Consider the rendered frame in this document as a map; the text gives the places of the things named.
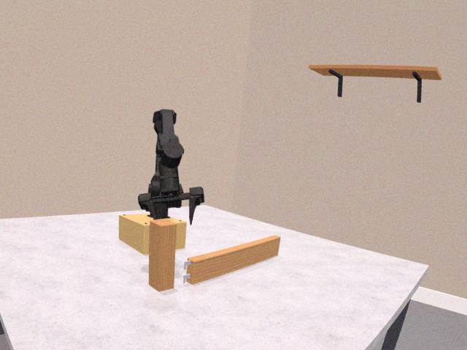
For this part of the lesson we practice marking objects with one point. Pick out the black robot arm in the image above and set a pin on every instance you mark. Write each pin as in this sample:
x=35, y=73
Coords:
x=168, y=157

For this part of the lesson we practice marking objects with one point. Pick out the brown wooden post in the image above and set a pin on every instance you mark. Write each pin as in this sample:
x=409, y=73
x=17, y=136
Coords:
x=162, y=254

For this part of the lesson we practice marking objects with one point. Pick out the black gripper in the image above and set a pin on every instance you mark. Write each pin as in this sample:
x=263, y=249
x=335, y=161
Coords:
x=170, y=191

